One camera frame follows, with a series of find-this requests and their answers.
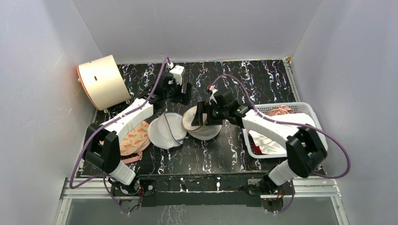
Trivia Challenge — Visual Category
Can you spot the pink garment in basket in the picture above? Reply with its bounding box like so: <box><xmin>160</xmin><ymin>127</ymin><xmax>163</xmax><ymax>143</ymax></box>
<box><xmin>266</xmin><ymin>105</ymin><xmax>294</xmax><ymax>117</ymax></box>

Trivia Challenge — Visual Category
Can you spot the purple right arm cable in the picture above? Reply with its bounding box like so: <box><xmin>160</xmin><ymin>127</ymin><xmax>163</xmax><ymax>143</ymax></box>
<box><xmin>208</xmin><ymin>74</ymin><xmax>352</xmax><ymax>214</ymax></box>

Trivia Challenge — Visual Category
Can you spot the cream cylindrical drum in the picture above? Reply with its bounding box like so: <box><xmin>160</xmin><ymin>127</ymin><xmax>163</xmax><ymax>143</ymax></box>
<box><xmin>77</xmin><ymin>55</ymin><xmax>130</xmax><ymax>111</ymax></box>

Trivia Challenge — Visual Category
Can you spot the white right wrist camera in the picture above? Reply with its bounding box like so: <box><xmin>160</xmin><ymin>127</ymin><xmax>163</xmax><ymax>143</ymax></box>
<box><xmin>208</xmin><ymin>85</ymin><xmax>218</xmax><ymax>105</ymax></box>

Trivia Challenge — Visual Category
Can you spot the white plastic laundry basket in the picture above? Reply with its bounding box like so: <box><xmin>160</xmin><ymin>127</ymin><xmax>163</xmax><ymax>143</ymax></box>
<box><xmin>243</xmin><ymin>102</ymin><xmax>321</xmax><ymax>159</ymax></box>

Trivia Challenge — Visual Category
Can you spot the floral orange bra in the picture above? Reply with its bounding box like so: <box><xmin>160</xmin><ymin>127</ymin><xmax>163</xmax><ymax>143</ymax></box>
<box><xmin>120</xmin><ymin>121</ymin><xmax>151</xmax><ymax>164</ymax></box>

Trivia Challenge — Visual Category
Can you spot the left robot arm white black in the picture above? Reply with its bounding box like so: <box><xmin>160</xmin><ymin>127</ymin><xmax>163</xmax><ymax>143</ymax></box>
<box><xmin>82</xmin><ymin>68</ymin><xmax>192</xmax><ymax>195</ymax></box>

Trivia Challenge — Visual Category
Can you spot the aluminium frame rail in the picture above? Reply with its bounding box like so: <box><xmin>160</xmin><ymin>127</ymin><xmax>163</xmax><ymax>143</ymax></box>
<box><xmin>55</xmin><ymin>174</ymin><xmax>349</xmax><ymax>225</ymax></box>

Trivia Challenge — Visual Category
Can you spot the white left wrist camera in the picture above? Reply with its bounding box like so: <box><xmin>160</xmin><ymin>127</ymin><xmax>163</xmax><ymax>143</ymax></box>
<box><xmin>169</xmin><ymin>65</ymin><xmax>185</xmax><ymax>85</ymax></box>

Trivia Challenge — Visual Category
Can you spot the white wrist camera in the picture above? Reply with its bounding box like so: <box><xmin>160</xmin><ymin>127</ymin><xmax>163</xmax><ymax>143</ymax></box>
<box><xmin>208</xmin><ymin>85</ymin><xmax>218</xmax><ymax>105</ymax></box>
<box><xmin>169</xmin><ymin>65</ymin><xmax>185</xmax><ymax>85</ymax></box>

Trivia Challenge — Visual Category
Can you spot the white mesh bag beige zipper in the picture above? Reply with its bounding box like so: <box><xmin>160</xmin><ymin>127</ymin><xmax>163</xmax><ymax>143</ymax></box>
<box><xmin>182</xmin><ymin>106</ymin><xmax>222</xmax><ymax>141</ymax></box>

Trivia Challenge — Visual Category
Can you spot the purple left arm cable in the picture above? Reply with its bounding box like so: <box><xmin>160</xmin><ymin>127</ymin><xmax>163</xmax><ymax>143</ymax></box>
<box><xmin>69</xmin><ymin>56</ymin><xmax>171</xmax><ymax>214</ymax></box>

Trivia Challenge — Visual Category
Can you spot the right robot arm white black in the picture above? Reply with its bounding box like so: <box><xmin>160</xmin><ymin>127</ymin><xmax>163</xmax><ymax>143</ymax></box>
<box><xmin>191</xmin><ymin>90</ymin><xmax>328</xmax><ymax>194</ymax></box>

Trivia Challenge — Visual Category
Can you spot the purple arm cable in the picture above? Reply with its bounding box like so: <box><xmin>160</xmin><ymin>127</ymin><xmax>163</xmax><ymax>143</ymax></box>
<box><xmin>208</xmin><ymin>74</ymin><xmax>352</xmax><ymax>214</ymax></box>
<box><xmin>69</xmin><ymin>56</ymin><xmax>171</xmax><ymax>214</ymax></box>

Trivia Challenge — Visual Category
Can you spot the white cloth in basket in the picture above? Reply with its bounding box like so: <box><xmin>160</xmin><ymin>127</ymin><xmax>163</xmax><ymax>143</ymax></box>
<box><xmin>244</xmin><ymin>115</ymin><xmax>298</xmax><ymax>158</ymax></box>

